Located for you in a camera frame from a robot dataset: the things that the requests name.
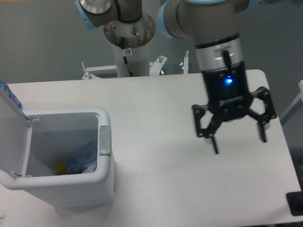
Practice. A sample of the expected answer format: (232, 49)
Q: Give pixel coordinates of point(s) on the white frame leg right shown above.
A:
(293, 107)

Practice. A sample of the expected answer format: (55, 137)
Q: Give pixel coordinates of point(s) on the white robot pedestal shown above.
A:
(130, 42)

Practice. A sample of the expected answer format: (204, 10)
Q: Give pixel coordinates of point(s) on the white clamp bracket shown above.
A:
(184, 65)

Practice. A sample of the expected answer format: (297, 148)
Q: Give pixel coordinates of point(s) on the yellow snack box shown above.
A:
(60, 167)

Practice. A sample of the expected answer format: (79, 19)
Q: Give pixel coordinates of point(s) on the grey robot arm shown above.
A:
(212, 24)

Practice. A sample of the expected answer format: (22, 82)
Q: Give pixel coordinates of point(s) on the black clamp corner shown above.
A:
(295, 203)

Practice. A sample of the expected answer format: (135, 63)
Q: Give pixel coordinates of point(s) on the blue white label object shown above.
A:
(9, 93)

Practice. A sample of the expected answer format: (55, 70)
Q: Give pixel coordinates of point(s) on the white trash can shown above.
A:
(63, 157)

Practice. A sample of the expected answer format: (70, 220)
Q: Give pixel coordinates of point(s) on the white table frame bracket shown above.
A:
(103, 72)

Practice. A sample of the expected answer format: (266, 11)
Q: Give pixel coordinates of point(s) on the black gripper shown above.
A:
(229, 99)

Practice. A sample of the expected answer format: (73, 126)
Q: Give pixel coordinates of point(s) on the clear plastic bottle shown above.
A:
(83, 160)

